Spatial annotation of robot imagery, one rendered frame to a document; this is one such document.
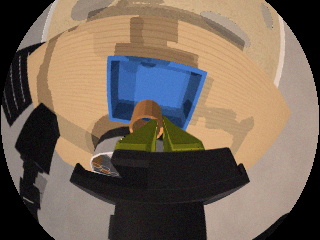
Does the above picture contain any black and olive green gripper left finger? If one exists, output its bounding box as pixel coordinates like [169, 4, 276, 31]
[114, 119, 157, 152]

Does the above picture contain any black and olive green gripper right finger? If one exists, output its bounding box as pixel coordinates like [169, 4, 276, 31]
[162, 116, 205, 152]

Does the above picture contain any blue crate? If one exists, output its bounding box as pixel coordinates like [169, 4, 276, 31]
[107, 56, 208, 131]

